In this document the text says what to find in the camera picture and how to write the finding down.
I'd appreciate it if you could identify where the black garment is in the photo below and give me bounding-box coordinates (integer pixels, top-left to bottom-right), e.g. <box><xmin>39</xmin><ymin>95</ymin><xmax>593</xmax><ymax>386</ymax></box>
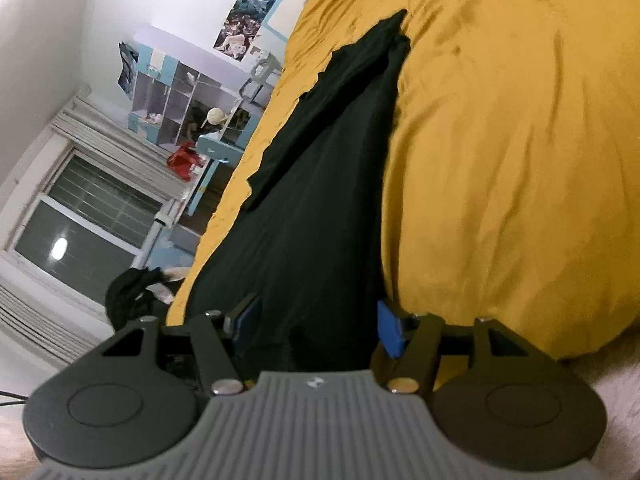
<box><xmin>186</xmin><ymin>13</ymin><xmax>410</xmax><ymax>378</ymax></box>

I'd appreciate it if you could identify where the window with grille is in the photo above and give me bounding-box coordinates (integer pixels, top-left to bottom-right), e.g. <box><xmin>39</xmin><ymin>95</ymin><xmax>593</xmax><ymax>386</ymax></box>
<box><xmin>8</xmin><ymin>150</ymin><xmax>166</xmax><ymax>306</ymax></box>

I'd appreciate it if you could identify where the red bag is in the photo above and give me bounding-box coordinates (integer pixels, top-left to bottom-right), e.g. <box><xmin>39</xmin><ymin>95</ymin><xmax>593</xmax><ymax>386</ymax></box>
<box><xmin>166</xmin><ymin>141</ymin><xmax>203</xmax><ymax>182</ymax></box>

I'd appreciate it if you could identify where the blue desk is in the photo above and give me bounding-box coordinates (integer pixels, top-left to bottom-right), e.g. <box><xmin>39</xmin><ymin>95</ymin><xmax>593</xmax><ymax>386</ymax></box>
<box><xmin>184</xmin><ymin>134</ymin><xmax>244</xmax><ymax>216</ymax></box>

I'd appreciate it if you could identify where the yellow bed cover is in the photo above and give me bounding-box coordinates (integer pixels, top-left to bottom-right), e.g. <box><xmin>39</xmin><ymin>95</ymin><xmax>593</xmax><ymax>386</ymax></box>
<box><xmin>194</xmin><ymin>0</ymin><xmax>639</xmax><ymax>359</ymax></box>

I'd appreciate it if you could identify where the blue white shelf cabinet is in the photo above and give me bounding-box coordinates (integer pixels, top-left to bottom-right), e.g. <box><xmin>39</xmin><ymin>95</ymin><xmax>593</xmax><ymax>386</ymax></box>
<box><xmin>128</xmin><ymin>44</ymin><xmax>262</xmax><ymax>151</ymax></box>

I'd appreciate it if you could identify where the anime wall poster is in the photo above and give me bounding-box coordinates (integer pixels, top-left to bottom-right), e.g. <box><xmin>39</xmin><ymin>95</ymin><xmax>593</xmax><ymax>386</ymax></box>
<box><xmin>214</xmin><ymin>0</ymin><xmax>278</xmax><ymax>61</ymax></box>

